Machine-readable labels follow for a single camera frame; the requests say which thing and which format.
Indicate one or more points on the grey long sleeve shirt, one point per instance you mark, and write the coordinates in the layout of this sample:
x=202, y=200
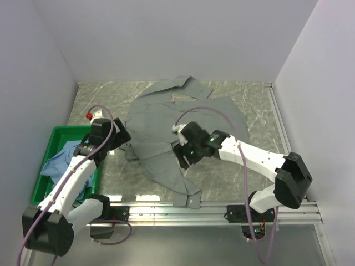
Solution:
x=174, y=124

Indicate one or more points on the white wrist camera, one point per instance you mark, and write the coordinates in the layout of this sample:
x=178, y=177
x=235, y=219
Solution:
x=91, y=116
x=177, y=129

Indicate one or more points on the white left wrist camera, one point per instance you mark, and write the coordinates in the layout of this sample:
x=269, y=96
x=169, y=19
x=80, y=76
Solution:
x=91, y=116

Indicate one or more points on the aluminium side rail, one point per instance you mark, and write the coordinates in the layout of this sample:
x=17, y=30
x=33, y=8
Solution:
x=280, y=125

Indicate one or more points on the blue long sleeve shirt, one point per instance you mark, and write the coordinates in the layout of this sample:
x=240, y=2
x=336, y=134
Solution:
x=56, y=166

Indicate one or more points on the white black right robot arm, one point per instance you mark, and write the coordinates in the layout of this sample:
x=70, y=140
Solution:
x=290, y=177

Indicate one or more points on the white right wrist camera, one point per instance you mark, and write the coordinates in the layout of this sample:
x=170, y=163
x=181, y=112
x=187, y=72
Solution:
x=177, y=129

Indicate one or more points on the aluminium mounting rail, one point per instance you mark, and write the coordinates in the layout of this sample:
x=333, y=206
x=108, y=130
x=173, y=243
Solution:
x=210, y=214

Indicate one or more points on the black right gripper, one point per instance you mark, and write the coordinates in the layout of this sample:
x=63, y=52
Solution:
x=181, y=151

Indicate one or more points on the green plastic bin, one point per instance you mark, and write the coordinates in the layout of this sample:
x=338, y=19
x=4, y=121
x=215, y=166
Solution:
x=60, y=136

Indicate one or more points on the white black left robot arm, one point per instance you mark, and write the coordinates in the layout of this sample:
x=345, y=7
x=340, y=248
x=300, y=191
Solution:
x=52, y=225

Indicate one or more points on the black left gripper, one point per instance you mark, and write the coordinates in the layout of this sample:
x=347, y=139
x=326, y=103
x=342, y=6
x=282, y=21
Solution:
x=121, y=137

